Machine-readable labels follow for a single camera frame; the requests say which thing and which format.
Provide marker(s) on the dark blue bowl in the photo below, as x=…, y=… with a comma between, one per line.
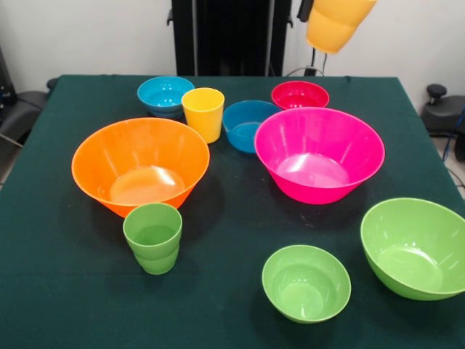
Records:
x=239, y=138

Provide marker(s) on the small red bowl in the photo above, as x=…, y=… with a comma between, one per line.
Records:
x=298, y=96

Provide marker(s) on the ridged green cup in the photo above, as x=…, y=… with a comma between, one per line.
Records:
x=152, y=254

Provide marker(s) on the dark green tablecloth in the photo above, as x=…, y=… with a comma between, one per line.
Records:
x=54, y=291

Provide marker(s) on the black plug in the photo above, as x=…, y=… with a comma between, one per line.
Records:
x=309, y=71

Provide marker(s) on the small green bowl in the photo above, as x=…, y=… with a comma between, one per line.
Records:
x=305, y=291

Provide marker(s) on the large pink bowl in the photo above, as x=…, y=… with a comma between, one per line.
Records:
x=327, y=138

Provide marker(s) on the small light blue bowl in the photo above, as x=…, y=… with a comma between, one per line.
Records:
x=160, y=91

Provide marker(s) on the ridged yellow cup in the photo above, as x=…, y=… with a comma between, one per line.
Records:
x=334, y=25

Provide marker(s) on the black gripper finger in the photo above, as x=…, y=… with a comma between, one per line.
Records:
x=305, y=9

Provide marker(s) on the large orange bowl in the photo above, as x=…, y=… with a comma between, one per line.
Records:
x=109, y=152

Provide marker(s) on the large green bowl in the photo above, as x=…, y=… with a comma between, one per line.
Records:
x=410, y=254

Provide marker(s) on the smooth yellow cup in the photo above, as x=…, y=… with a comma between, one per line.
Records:
x=203, y=123

